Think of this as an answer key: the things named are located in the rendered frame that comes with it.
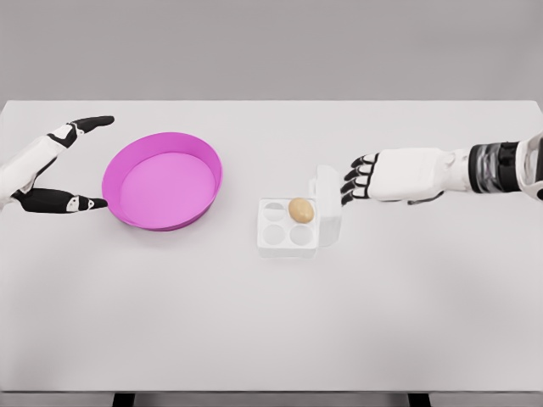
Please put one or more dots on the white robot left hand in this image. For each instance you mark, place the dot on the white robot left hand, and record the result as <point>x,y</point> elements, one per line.
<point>34,161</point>

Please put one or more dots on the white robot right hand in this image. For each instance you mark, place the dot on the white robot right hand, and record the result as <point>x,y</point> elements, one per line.
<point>403,174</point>

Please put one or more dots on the clear white egg box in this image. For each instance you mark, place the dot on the clear white egg box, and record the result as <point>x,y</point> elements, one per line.
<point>297,229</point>

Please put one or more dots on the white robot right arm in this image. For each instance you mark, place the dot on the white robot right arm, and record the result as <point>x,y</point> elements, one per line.
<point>488,167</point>

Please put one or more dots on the tan egg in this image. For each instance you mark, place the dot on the tan egg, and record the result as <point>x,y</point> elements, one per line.
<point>301,210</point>

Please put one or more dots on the round pink tray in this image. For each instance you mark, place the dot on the round pink tray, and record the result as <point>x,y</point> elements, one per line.
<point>165,186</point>

